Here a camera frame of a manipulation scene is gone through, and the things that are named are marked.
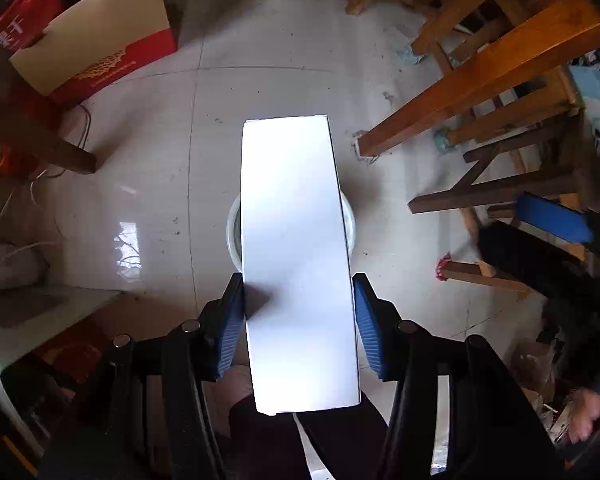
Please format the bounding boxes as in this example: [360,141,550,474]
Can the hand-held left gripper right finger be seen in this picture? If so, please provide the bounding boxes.
[352,272,566,480]

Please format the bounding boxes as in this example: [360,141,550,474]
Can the white round bowl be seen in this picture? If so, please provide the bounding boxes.
[226,192,357,273]

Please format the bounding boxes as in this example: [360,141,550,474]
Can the red and tan cardboard box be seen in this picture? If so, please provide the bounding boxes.
[7,0,177,107]

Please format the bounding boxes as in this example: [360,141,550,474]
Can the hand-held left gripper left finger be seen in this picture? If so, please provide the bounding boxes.
[77,272,246,480]

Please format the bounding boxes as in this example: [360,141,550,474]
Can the dark wooden stool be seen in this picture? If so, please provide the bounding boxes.
[407,120,596,293]

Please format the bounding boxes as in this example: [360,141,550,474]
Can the person's right hand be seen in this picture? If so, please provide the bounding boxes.
[569,389,600,445]

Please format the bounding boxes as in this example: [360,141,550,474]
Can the person's legs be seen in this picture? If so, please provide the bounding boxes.
[229,390,392,480]

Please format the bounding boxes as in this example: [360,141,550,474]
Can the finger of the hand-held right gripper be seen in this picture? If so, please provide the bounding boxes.
[515,192,596,246]
[477,220,600,301]

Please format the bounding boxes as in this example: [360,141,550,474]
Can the white plastic stool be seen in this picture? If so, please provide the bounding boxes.
[0,282,123,376]

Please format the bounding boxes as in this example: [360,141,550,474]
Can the light wooden stool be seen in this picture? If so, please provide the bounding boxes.
[345,0,531,76]

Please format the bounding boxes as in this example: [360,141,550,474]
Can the wooden table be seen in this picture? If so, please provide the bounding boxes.
[357,0,600,161]

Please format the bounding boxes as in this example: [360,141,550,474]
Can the white cardboard box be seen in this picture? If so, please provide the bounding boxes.
[241,115,362,417]

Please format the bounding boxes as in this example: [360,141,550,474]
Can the red bag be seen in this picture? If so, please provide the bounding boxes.
[0,0,63,56]

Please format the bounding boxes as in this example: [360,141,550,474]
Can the dark wooden furniture leg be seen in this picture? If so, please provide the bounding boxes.
[0,107,98,175]

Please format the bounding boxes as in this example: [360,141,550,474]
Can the white cable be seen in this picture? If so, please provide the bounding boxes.
[0,102,92,263]

